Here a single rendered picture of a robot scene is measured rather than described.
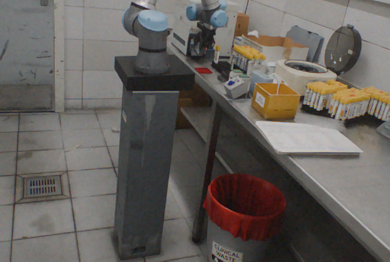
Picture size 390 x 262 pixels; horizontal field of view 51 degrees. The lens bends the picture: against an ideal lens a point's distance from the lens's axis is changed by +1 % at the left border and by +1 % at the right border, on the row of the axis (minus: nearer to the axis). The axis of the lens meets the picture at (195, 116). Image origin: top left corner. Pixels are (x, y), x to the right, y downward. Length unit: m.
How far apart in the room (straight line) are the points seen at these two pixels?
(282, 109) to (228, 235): 0.62
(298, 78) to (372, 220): 0.85
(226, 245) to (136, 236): 0.44
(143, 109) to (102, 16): 1.85
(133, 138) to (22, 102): 1.94
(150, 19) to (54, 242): 1.22
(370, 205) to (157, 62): 0.95
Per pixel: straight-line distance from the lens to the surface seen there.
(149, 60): 1.65
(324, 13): 2.27
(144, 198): 1.90
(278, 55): 2.14
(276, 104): 1.54
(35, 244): 2.22
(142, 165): 1.80
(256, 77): 1.74
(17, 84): 3.49
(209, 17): 1.80
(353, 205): 1.16
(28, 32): 3.37
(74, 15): 3.41
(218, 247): 1.91
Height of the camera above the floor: 1.45
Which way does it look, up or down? 23 degrees down
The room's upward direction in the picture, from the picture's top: 8 degrees clockwise
